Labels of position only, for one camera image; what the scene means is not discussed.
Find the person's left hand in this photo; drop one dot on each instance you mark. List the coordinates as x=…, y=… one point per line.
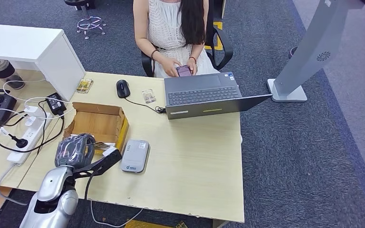
x=193, y=66

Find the person's right hand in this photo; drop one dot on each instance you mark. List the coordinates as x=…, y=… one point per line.
x=170, y=66

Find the dark smartphone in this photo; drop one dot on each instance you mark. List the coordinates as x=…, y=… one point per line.
x=184, y=71

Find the ID card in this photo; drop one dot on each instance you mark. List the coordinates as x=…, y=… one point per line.
x=148, y=96

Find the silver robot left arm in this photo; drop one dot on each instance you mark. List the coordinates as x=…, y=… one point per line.
x=55, y=195

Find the person's left forearm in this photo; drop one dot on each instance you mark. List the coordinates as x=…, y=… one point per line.
x=197, y=52

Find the person's right forearm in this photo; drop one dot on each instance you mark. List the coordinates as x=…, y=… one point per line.
x=148, y=47

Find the person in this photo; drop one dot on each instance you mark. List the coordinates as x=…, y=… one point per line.
x=166, y=31

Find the patterned card packet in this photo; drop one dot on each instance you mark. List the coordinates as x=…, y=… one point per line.
x=85, y=86

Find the grey card reader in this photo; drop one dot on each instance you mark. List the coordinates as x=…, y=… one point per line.
x=134, y=156

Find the dark grey laptop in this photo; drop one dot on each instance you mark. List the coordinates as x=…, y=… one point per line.
x=201, y=94

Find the black office chair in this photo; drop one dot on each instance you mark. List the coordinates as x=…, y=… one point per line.
x=225, y=52

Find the black computer mouse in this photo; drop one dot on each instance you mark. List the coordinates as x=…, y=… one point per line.
x=123, y=88

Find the open cardboard box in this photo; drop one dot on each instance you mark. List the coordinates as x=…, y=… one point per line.
x=97, y=121

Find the chrome base stool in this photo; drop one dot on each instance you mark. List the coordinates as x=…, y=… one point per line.
x=89, y=22

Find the dark round floor object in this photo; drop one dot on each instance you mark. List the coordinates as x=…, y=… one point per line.
x=292, y=53

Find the grey kiosk stand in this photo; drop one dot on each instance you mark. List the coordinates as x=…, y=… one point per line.
x=311, y=47

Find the black power adapter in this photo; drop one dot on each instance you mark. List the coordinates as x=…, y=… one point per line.
x=55, y=104

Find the white plug charger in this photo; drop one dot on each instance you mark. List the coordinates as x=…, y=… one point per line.
x=30, y=120
x=30, y=109

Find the white shelf unit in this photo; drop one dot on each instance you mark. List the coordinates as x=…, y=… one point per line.
x=22, y=44

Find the yellow object under desk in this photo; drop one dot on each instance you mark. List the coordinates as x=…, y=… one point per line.
x=144, y=225

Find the white power strip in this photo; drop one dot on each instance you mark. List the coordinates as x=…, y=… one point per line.
x=26, y=141

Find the dark lidded tumbler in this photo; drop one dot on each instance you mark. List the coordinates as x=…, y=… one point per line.
x=1, y=70

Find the pale wrist camera on bracket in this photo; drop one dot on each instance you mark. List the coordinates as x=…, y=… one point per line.
x=108, y=157

